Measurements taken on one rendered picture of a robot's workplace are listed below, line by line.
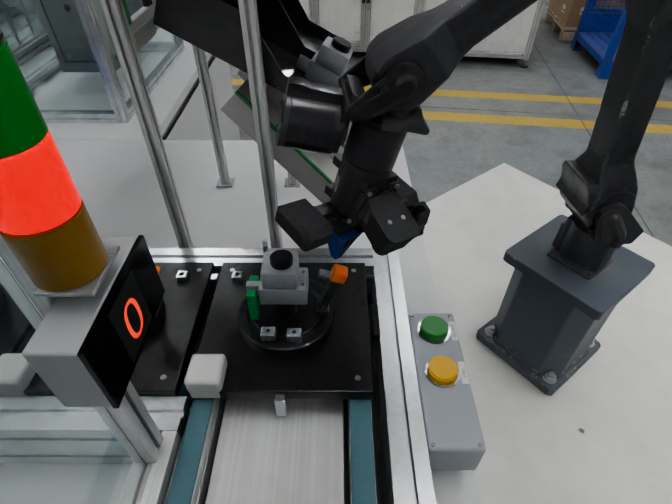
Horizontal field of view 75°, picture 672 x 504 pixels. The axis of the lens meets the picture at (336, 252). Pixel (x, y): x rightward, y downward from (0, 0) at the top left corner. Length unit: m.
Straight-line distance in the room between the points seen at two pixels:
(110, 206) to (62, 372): 0.84
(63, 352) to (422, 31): 0.37
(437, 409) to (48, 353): 0.44
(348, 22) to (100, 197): 3.62
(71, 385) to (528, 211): 0.98
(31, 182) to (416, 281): 0.70
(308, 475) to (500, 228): 0.68
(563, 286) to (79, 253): 0.55
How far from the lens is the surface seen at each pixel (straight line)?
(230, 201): 1.09
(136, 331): 0.40
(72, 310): 0.37
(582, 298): 0.64
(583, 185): 0.59
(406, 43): 0.42
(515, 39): 4.67
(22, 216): 0.31
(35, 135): 0.30
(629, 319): 0.96
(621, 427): 0.81
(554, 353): 0.74
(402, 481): 0.56
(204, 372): 0.60
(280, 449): 0.62
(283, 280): 0.57
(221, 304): 0.70
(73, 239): 0.33
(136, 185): 1.23
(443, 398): 0.61
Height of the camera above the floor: 1.48
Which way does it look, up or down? 42 degrees down
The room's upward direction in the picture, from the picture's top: straight up
